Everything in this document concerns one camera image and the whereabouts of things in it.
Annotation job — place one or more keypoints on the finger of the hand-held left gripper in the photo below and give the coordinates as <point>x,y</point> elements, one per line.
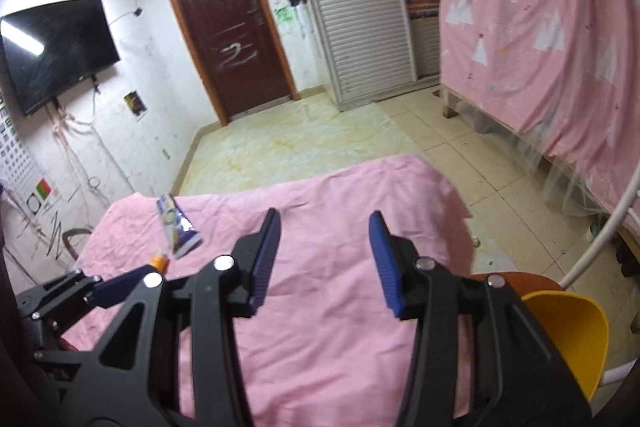
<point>60,362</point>
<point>115,291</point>

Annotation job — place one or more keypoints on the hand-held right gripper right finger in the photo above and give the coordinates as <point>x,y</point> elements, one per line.
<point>384,259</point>

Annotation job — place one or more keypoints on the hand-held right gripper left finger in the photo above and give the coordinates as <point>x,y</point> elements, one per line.
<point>264,259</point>

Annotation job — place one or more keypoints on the purple squeeze tube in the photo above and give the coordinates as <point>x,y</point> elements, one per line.
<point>180,229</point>

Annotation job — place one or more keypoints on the yellow plastic basin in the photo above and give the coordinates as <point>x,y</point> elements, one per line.
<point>575,337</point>

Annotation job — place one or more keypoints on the pink bed sheet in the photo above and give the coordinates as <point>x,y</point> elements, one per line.
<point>325,207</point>

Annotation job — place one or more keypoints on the white metal chair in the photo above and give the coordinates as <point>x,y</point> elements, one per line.
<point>530,281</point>

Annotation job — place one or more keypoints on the white sheer net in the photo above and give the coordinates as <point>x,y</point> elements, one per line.
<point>560,182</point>

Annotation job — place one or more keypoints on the brown wooden door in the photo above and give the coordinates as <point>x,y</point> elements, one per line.
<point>235,32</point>

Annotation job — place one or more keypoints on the white shutter wardrobe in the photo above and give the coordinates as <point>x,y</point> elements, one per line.
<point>360,22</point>

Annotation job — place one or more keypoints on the pink printed bed curtain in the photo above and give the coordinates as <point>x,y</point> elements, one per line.
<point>525,57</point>

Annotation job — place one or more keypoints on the white grid wall chart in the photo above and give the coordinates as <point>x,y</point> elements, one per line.
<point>17,152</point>

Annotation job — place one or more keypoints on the dark wall sticker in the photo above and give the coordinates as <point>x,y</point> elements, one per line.
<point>135,103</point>

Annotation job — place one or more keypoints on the green wall sticker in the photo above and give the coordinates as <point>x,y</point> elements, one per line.
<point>283,14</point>

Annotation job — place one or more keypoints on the black wall television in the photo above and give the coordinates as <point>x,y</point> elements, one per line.
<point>55,52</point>

